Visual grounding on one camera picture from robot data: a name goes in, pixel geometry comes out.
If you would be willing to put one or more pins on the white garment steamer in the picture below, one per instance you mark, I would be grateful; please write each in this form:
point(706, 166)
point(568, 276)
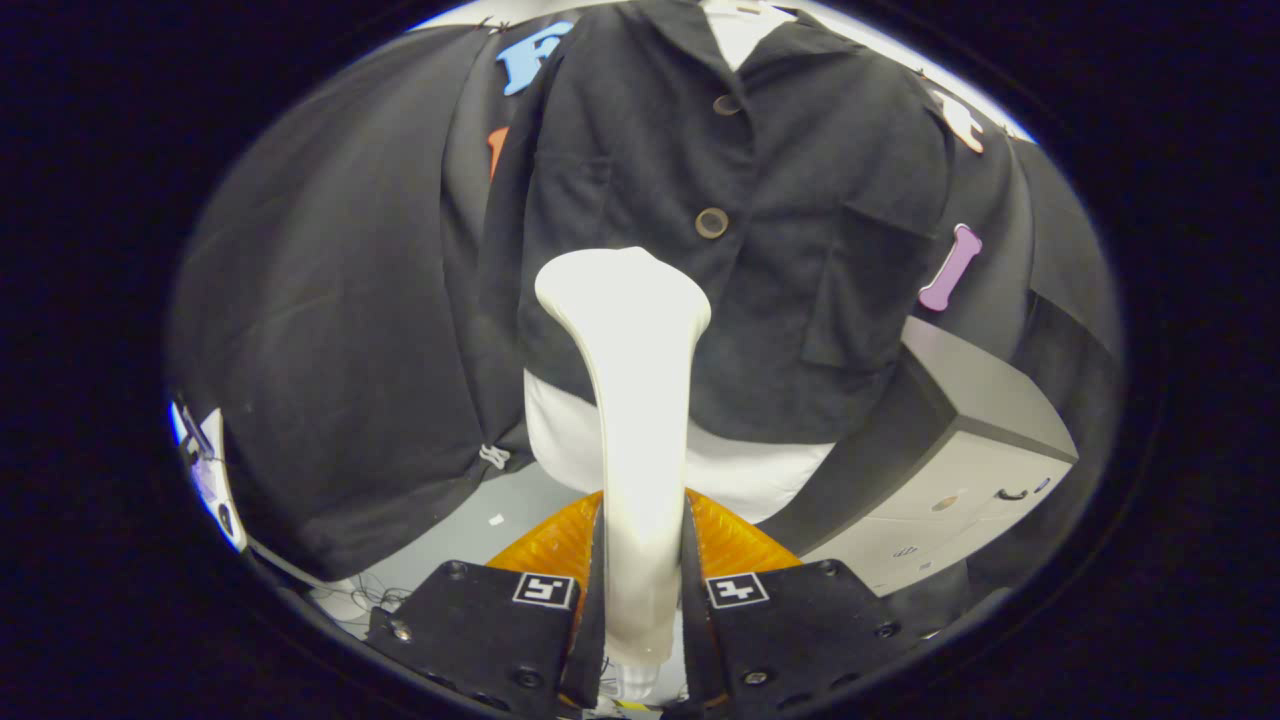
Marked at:
point(640, 400)

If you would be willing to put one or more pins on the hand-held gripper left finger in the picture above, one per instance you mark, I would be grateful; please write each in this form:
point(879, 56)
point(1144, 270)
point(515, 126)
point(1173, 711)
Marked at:
point(592, 640)

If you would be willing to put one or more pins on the grey cabinet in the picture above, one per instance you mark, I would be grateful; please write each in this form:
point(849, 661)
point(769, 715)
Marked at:
point(980, 400)

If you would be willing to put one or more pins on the black suit jacket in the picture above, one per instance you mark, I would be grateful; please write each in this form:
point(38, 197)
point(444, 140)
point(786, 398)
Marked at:
point(800, 150)

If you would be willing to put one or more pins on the white device with black parts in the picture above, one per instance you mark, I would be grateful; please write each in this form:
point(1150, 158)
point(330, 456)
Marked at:
point(212, 480)

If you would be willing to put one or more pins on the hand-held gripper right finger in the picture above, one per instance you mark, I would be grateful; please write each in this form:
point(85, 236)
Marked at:
point(700, 640)

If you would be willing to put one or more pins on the black backdrop cloth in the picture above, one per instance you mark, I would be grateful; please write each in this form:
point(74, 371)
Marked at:
point(330, 300)

